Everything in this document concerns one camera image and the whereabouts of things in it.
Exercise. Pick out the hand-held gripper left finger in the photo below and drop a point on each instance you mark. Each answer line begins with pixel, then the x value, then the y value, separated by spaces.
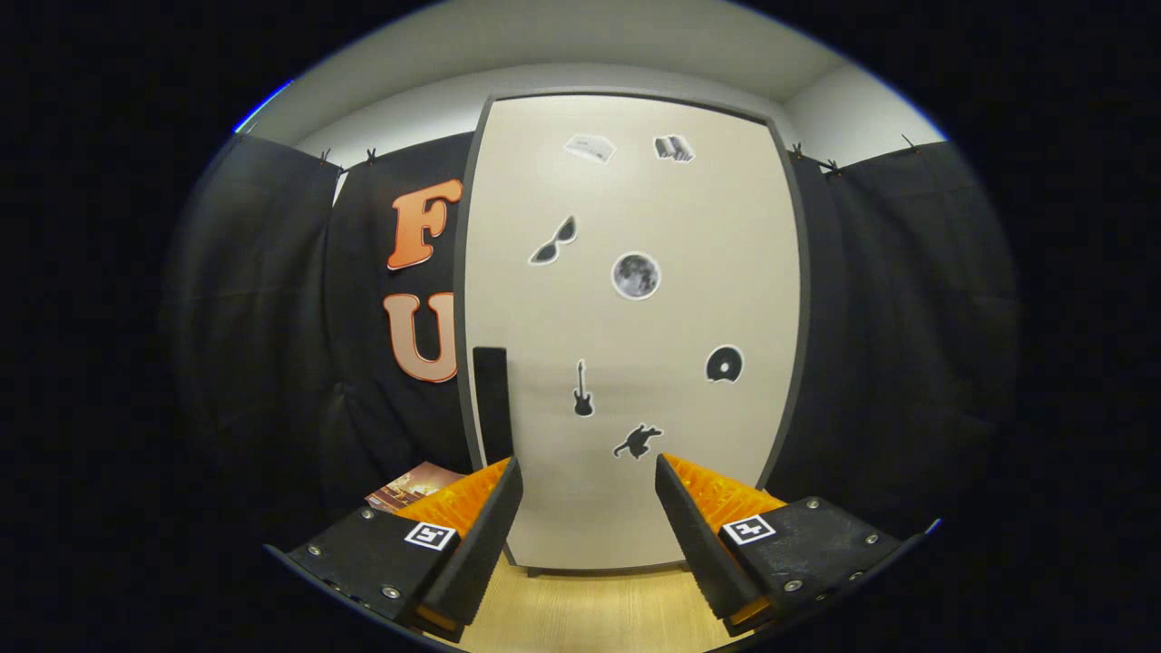
pixel 481 544

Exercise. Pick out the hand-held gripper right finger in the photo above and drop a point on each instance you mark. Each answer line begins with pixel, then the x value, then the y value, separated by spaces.
pixel 698 544

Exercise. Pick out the beige shoe cabinet door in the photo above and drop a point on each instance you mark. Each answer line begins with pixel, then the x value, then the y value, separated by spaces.
pixel 689 272

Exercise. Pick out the grey shoe cabinet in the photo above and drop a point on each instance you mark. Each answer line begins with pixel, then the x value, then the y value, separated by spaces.
pixel 804 272

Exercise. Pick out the brown book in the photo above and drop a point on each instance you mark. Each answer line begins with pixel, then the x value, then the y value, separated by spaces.
pixel 413 490

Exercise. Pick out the black backdrop cloth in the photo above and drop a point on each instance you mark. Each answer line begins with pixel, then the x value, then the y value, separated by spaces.
pixel 907 317

